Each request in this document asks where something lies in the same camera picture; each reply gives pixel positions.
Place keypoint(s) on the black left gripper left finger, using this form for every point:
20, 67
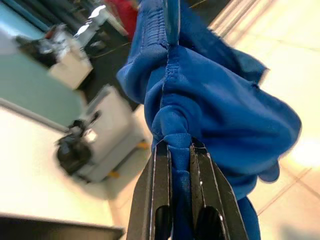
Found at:
155, 200

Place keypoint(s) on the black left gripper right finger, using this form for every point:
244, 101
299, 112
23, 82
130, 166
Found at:
212, 200

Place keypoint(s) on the blue garment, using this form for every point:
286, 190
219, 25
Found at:
212, 100

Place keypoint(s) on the blue plastic hanger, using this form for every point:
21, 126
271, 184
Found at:
172, 22

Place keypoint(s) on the grey ottoman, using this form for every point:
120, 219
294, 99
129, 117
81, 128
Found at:
112, 130

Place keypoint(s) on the black bag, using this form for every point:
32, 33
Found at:
72, 150

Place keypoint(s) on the dark carpet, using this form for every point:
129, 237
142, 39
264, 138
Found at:
107, 72

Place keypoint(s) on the white cabinet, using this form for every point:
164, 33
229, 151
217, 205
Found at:
72, 72

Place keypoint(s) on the red cloth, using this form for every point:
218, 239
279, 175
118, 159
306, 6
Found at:
125, 15

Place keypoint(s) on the black backpack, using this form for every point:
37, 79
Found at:
30, 43

